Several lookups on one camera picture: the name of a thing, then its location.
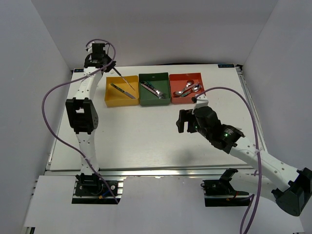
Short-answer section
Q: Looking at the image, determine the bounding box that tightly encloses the right blue corner label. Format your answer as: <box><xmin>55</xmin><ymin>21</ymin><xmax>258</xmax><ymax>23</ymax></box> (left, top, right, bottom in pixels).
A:
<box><xmin>217</xmin><ymin>64</ymin><xmax>235</xmax><ymax>68</ymax></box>

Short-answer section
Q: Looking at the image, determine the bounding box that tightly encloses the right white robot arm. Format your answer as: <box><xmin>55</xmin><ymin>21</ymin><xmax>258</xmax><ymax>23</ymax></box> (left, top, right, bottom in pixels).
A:
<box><xmin>176</xmin><ymin>106</ymin><xmax>312</xmax><ymax>216</ymax></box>

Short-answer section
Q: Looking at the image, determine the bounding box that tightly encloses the teal handled fork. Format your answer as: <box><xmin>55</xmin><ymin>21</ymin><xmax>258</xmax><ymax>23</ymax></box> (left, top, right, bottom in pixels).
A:
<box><xmin>143</xmin><ymin>81</ymin><xmax>156</xmax><ymax>91</ymax></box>

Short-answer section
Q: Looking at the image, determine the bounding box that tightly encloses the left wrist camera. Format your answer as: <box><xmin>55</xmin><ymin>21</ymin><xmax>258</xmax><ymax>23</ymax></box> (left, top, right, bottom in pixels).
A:
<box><xmin>85</xmin><ymin>42</ymin><xmax>94</xmax><ymax>53</ymax></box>

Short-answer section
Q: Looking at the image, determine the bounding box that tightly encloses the black patterned handle knife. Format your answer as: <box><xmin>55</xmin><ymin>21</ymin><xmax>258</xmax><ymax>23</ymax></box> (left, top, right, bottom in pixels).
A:
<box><xmin>113</xmin><ymin>68</ymin><xmax>135</xmax><ymax>90</ymax></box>

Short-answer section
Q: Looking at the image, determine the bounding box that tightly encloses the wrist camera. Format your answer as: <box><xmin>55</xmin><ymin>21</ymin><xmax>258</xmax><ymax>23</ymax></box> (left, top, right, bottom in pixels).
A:
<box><xmin>85</xmin><ymin>42</ymin><xmax>94</xmax><ymax>53</ymax></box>
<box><xmin>192</xmin><ymin>94</ymin><xmax>209</xmax><ymax>114</ymax></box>

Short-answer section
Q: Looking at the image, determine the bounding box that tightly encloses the teal handled spoon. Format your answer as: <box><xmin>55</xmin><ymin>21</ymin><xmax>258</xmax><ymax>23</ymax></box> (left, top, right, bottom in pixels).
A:
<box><xmin>181</xmin><ymin>84</ymin><xmax>201</xmax><ymax>97</ymax></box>

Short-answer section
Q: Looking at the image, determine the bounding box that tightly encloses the yellow paper box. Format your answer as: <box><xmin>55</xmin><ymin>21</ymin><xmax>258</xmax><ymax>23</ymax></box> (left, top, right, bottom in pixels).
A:
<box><xmin>104</xmin><ymin>76</ymin><xmax>139</xmax><ymax>107</ymax></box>

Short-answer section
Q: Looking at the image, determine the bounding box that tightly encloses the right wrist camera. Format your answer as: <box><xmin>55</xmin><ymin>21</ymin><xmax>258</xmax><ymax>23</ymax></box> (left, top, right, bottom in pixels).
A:
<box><xmin>192</xmin><ymin>94</ymin><xmax>209</xmax><ymax>114</ymax></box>

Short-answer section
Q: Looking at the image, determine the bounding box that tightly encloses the left blue corner label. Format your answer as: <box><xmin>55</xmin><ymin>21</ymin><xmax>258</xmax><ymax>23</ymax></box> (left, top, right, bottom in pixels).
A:
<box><xmin>73</xmin><ymin>68</ymin><xmax>84</xmax><ymax>73</ymax></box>

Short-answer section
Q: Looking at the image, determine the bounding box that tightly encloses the green paper box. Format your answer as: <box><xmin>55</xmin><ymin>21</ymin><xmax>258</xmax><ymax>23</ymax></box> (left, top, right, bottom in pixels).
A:
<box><xmin>138</xmin><ymin>73</ymin><xmax>171</xmax><ymax>106</ymax></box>

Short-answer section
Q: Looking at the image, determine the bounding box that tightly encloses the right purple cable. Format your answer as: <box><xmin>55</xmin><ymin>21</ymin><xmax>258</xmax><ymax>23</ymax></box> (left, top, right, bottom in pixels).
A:
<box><xmin>192</xmin><ymin>87</ymin><xmax>263</xmax><ymax>234</ymax></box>

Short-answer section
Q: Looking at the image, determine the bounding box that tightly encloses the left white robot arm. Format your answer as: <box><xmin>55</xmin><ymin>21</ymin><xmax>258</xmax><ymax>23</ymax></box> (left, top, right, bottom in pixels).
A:
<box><xmin>65</xmin><ymin>39</ymin><xmax>115</xmax><ymax>176</ymax></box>

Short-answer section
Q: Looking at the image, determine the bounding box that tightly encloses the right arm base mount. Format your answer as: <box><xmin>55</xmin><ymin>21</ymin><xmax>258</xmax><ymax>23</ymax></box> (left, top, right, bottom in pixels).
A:
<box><xmin>200</xmin><ymin>168</ymin><xmax>251</xmax><ymax>207</ymax></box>

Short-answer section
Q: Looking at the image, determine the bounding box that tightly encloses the pink handled fork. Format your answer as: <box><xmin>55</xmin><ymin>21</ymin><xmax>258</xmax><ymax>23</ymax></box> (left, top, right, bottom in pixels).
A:
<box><xmin>140</xmin><ymin>83</ymin><xmax>166</xmax><ymax>99</ymax></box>

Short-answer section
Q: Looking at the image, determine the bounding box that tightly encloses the pink handled spoon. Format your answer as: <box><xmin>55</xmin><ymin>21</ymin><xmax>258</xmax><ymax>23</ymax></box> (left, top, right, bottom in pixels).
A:
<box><xmin>173</xmin><ymin>88</ymin><xmax>189</xmax><ymax>97</ymax></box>

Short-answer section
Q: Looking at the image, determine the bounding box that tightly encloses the teal handled knife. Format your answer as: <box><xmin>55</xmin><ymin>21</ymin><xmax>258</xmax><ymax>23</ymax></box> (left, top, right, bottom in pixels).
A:
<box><xmin>110</xmin><ymin>83</ymin><xmax>135</xmax><ymax>99</ymax></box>

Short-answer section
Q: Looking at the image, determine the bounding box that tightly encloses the red paper box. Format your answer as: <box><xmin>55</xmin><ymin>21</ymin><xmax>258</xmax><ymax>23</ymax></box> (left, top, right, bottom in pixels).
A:
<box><xmin>169</xmin><ymin>73</ymin><xmax>204</xmax><ymax>104</ymax></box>

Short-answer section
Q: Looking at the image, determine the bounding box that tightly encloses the blue corner label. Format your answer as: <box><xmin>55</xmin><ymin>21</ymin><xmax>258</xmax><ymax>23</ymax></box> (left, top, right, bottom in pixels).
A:
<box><xmin>217</xmin><ymin>64</ymin><xmax>235</xmax><ymax>68</ymax></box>
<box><xmin>73</xmin><ymin>68</ymin><xmax>84</xmax><ymax>73</ymax></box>

